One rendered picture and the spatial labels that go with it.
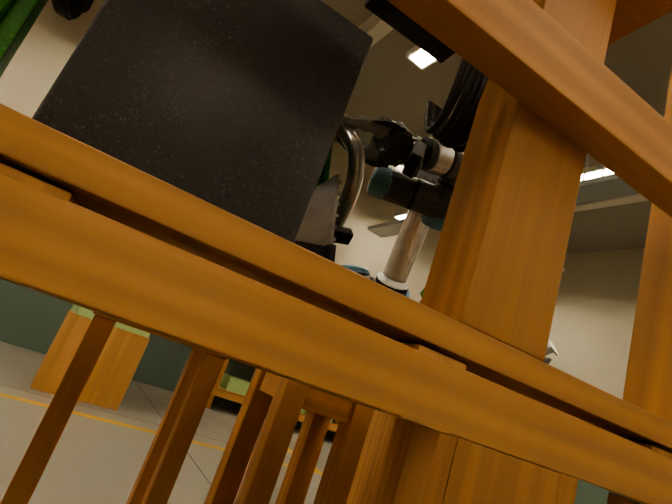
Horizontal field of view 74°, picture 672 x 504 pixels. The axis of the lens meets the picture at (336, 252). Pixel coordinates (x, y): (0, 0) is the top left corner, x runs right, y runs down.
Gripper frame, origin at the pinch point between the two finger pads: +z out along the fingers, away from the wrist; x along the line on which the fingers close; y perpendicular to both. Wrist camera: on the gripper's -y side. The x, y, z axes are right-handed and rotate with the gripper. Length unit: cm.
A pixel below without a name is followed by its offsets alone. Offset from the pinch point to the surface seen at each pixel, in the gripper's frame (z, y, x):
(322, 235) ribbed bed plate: 5.4, -18.6, -12.3
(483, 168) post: -5.9, -32.1, 10.5
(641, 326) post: -46, -41, -5
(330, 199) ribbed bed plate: 5.3, -15.8, -6.8
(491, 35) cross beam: 1.3, -29.9, 24.7
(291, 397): -13, -4, -76
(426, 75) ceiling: -260, 439, -37
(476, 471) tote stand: -68, -28, -78
